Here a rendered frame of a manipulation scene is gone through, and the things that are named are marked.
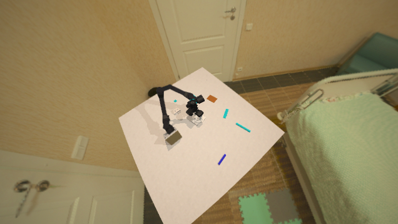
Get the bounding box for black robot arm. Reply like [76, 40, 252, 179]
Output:
[156, 84, 205, 135]

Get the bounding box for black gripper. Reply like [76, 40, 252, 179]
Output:
[186, 104, 203, 117]

